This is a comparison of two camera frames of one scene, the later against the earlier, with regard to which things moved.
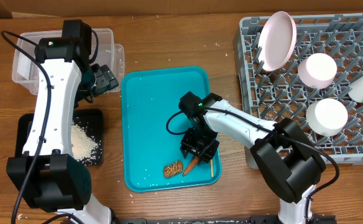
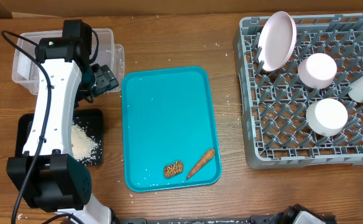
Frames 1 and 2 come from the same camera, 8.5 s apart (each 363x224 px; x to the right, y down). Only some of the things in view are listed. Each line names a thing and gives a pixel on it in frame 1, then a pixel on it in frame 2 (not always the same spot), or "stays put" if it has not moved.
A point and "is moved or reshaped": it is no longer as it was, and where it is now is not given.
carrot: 194,161 is moved or reshaped
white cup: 326,116 stays put
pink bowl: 317,71 stays put
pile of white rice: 83,147 stays put
